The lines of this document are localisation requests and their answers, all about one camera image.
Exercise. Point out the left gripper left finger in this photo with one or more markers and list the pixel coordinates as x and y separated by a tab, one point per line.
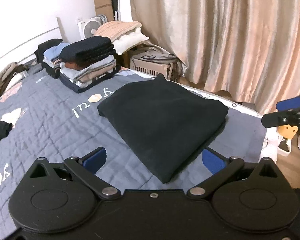
84	170

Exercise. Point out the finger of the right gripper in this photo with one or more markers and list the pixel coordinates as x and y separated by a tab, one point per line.
288	104
281	118

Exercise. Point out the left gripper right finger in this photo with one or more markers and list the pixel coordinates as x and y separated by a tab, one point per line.
223	169

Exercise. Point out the black sweatshirt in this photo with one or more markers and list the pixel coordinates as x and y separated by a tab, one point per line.
163	123

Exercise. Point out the near folded clothes stack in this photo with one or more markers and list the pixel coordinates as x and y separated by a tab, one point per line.
86	63

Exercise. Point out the folded clothes stack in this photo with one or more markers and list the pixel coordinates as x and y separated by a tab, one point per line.
86	63
47	54

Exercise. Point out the far folded clothes stack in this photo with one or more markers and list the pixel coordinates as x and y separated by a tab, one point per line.
47	54

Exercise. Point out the grey quilted bedspread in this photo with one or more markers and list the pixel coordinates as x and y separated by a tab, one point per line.
50	120

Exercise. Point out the beige curtain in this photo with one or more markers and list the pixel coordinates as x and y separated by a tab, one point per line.
249	48

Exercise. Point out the folded brown blanket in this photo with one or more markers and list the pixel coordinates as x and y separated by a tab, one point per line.
7	73

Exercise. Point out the beige pet carrier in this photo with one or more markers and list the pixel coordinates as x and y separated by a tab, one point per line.
153	61

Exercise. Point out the white headboard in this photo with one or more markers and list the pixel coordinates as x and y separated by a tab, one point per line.
24	51

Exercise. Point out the beige folded garment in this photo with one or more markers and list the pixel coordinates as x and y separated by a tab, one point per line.
123	35

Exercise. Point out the white box fan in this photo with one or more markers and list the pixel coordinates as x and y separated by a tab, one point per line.
87	28

